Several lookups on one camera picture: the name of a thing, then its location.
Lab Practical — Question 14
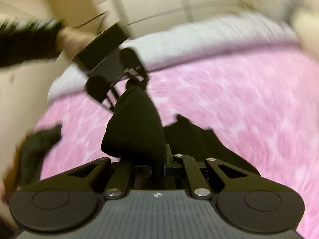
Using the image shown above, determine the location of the cream wardrobe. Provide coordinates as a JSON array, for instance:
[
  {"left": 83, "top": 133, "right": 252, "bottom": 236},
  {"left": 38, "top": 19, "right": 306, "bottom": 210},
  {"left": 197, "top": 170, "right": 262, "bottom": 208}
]
[{"left": 46, "top": 0, "right": 241, "bottom": 38}]

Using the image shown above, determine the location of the black-sleeved left forearm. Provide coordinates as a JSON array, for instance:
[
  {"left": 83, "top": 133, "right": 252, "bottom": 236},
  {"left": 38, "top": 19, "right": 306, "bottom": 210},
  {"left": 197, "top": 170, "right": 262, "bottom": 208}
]
[{"left": 1, "top": 18, "right": 63, "bottom": 68}]

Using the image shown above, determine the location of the white long bolster pillow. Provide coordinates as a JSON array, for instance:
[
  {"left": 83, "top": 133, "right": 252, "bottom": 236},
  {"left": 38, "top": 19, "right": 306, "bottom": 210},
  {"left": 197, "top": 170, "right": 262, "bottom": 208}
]
[{"left": 291, "top": 0, "right": 318, "bottom": 60}]

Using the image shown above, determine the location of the pink rose pattern blanket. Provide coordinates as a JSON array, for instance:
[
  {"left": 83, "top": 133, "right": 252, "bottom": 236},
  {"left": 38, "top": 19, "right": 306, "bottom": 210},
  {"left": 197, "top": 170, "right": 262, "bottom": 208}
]
[{"left": 34, "top": 49, "right": 319, "bottom": 238}]

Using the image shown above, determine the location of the black zip-up fleece jacket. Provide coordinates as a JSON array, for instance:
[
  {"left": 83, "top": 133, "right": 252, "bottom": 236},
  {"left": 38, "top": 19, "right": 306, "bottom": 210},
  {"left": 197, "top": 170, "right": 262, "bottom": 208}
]
[{"left": 100, "top": 87, "right": 259, "bottom": 174}]

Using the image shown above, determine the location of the stack of folded dark clothes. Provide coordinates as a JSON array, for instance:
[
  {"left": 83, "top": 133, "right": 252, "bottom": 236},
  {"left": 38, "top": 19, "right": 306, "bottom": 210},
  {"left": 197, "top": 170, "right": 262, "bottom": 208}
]
[{"left": 15, "top": 124, "right": 63, "bottom": 185}]

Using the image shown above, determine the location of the person's left hand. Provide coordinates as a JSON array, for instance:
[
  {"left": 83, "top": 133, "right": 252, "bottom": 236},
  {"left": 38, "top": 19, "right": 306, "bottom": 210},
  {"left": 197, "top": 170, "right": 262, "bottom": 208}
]
[{"left": 56, "top": 27, "right": 97, "bottom": 60}]

